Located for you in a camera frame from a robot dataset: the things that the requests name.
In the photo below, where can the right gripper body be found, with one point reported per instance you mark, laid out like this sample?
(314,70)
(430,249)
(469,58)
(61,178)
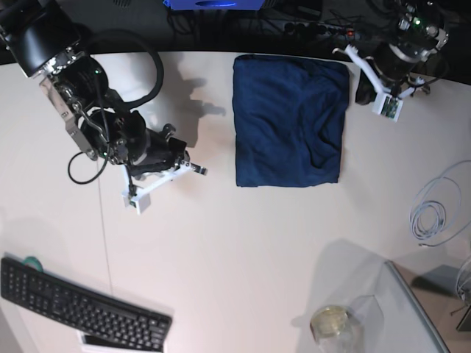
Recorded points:
(162,152)

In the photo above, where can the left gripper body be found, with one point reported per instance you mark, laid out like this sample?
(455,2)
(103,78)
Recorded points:
(393,64)

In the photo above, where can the green tape roll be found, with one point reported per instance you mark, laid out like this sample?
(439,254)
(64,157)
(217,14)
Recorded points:
(33,262)

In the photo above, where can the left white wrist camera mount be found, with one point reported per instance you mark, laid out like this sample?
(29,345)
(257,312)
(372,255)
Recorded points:
(371,90)

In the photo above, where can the clear glass jar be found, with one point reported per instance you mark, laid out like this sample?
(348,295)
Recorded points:
(355,327)

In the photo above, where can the blue t-shirt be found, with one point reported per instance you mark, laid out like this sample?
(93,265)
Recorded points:
(289,115)

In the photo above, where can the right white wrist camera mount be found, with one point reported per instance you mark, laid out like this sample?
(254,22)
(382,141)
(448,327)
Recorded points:
(139,197)

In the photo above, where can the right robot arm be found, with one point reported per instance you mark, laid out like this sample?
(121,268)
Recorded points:
(45,42)

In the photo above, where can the black keyboard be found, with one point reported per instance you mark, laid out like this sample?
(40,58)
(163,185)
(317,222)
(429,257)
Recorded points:
(101,316)

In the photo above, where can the blue box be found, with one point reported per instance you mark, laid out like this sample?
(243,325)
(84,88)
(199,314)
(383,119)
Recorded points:
(180,5)

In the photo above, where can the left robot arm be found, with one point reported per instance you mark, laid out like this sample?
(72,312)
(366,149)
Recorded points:
(416,31)

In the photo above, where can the black power strip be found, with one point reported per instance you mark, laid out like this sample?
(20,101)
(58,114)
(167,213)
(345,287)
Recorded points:
(308,30)

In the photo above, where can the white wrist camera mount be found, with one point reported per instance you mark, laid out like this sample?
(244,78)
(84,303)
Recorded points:
(371,90)
(139,197)

